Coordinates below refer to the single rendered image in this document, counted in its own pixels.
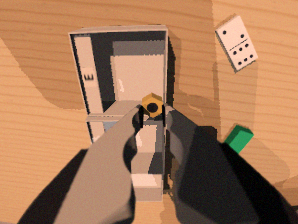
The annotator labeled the white domino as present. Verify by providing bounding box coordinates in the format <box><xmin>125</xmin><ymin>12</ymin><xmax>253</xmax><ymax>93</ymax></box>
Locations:
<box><xmin>215</xmin><ymin>15</ymin><xmax>258</xmax><ymax>70</ymax></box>

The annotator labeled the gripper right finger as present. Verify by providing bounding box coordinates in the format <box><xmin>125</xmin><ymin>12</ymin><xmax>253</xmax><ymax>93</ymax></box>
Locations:
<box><xmin>162</xmin><ymin>103</ymin><xmax>298</xmax><ymax>224</ymax></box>

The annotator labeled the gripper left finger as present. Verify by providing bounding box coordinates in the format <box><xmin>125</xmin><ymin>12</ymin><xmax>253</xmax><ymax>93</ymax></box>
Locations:
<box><xmin>17</xmin><ymin>104</ymin><xmax>144</xmax><ymax>224</ymax></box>

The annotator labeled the orange hex nut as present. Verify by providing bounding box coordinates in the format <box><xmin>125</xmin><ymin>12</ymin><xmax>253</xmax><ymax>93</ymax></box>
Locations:
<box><xmin>142</xmin><ymin>93</ymin><xmax>163</xmax><ymax>118</ymax></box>

